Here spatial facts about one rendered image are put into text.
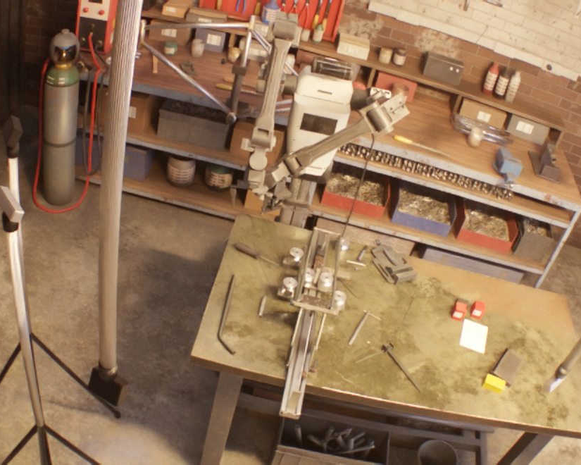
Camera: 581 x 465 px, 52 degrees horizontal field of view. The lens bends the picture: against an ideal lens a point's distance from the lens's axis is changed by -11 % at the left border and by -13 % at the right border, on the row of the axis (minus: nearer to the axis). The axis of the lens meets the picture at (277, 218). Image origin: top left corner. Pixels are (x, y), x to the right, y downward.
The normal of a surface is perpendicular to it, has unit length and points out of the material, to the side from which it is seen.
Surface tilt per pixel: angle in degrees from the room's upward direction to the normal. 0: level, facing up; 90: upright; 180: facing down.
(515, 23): 90
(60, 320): 0
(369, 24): 90
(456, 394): 0
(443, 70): 90
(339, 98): 90
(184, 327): 0
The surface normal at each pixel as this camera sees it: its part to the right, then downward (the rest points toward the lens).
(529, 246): -0.15, 0.59
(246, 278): 0.20, -0.77
